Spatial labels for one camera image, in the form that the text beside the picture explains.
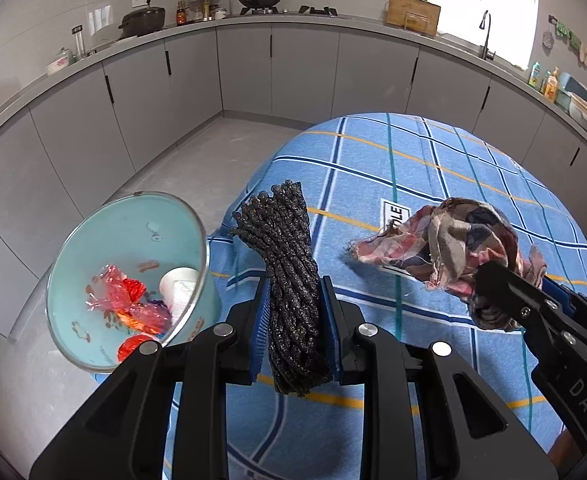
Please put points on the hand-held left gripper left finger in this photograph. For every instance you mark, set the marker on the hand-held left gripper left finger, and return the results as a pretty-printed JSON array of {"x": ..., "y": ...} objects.
[{"x": 260, "y": 330}]

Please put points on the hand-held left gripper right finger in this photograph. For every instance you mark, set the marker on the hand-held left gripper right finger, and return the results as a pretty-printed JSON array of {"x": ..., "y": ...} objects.
[{"x": 331, "y": 330}]

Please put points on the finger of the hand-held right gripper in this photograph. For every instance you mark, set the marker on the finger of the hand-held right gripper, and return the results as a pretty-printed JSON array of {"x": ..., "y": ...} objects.
[
  {"x": 518, "y": 300},
  {"x": 571, "y": 297}
]

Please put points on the plaid cloth rag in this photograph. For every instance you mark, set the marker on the plaid cloth rag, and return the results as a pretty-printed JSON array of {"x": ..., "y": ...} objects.
[{"x": 453, "y": 245}]

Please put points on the white paper cup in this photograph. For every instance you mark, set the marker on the white paper cup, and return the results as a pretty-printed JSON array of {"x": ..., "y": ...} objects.
[{"x": 178, "y": 285}]

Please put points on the purple foil wrapper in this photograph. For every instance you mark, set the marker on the purple foil wrapper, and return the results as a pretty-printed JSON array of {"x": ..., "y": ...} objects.
[{"x": 158, "y": 303}]

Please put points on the orange snack wrapper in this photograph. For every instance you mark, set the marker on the orange snack wrapper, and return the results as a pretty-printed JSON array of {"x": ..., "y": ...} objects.
[{"x": 146, "y": 316}]

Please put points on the red mesh net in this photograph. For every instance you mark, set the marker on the red mesh net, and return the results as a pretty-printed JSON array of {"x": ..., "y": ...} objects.
[{"x": 131, "y": 349}]

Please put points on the red plastic bag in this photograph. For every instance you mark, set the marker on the red plastic bag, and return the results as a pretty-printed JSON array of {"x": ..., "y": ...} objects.
[{"x": 134, "y": 289}]

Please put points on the pink cellophane wrapper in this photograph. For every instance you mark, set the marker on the pink cellophane wrapper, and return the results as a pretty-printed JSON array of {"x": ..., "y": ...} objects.
[{"x": 104, "y": 292}]

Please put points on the light teal waste bin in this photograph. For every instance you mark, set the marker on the light teal waste bin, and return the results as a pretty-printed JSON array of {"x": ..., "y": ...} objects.
[{"x": 113, "y": 230}]

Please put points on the blue checked tablecloth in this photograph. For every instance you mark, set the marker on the blue checked tablecloth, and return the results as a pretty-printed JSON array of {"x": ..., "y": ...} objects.
[{"x": 423, "y": 160}]

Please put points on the orange detergent bottle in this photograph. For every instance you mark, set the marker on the orange detergent bottle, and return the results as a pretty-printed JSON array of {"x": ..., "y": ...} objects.
[{"x": 551, "y": 87}]

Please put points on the light blue dish rack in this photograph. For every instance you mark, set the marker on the light blue dish rack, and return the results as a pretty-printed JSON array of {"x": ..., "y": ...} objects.
[{"x": 571, "y": 85}]

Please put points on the green detergent bottle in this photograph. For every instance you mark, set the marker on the green detergent bottle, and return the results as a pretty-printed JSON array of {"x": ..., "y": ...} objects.
[{"x": 535, "y": 76}]

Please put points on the black kitchen faucet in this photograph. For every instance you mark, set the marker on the black kitchen faucet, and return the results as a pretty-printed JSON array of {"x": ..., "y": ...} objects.
[{"x": 487, "y": 50}]

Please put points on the hanging scrubber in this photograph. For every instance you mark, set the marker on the hanging scrubber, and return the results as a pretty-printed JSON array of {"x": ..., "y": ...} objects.
[{"x": 548, "y": 40}]

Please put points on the grey kitchen counter cabinets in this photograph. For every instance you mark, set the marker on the grey kitchen counter cabinets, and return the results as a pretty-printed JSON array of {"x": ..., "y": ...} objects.
[{"x": 298, "y": 70}]

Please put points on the bright window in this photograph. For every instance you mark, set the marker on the bright window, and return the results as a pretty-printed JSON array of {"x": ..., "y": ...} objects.
[{"x": 478, "y": 5}]

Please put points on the wooden cutting board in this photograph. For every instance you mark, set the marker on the wooden cutting board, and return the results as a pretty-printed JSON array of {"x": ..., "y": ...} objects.
[{"x": 413, "y": 12}]

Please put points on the gas stove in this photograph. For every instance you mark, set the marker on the gas stove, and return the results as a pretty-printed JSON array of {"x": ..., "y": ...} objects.
[{"x": 318, "y": 11}]

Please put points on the dark sauce bottle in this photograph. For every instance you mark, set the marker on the dark sauce bottle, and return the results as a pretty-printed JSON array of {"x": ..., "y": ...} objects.
[{"x": 181, "y": 15}]

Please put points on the dark pressure cooker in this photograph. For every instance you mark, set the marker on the dark pressure cooker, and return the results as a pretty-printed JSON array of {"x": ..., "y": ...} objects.
[{"x": 143, "y": 20}]

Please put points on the glass bottle with black lid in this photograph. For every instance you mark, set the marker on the glass bottle with black lid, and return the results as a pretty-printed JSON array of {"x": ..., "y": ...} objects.
[{"x": 78, "y": 42}]

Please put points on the wall hook rack with gloves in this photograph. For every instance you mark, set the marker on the wall hook rack with gloves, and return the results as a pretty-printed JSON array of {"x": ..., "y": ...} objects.
[{"x": 573, "y": 40}]

